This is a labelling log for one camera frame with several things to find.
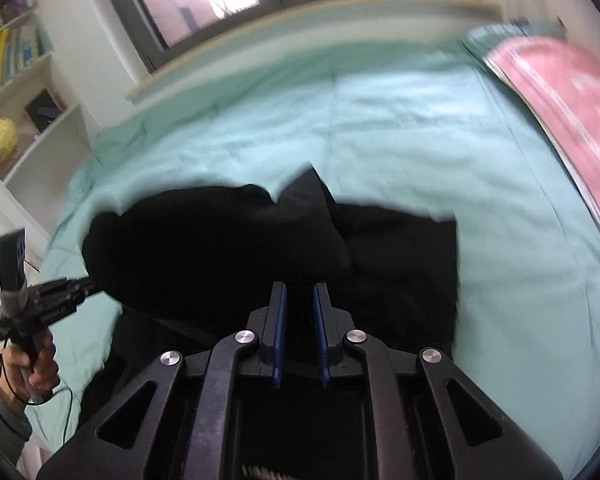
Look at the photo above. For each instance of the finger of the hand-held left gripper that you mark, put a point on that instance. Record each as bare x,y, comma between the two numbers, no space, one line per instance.
77,286

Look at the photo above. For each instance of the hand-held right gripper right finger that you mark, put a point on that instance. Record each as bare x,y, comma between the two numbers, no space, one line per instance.
321,332

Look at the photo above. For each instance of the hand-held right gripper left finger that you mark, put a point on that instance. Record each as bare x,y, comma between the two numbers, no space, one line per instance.
279,332

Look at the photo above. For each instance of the black hooded jacket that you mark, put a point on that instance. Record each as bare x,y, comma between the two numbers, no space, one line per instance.
205,245

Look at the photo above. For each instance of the person's left forearm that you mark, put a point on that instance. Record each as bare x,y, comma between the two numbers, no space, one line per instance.
0,415

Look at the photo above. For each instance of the person's left hand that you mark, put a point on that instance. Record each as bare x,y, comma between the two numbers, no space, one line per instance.
42,370

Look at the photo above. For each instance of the yellow globe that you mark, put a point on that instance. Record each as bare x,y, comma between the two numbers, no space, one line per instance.
1,140

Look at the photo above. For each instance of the white bookshelf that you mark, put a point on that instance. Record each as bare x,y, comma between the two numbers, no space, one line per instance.
55,110

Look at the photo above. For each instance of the black box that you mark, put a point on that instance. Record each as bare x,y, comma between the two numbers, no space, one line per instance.
42,110

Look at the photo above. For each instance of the teal bed blanket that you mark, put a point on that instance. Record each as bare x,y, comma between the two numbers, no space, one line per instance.
380,130

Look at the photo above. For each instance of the row of books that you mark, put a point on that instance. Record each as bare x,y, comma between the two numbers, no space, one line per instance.
10,55

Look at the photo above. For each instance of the wooden window sill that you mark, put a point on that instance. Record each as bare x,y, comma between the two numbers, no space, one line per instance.
290,35

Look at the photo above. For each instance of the pink pillow towel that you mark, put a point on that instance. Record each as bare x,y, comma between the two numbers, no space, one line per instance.
575,105

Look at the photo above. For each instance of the teal pillow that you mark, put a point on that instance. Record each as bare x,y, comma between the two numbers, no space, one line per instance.
500,35

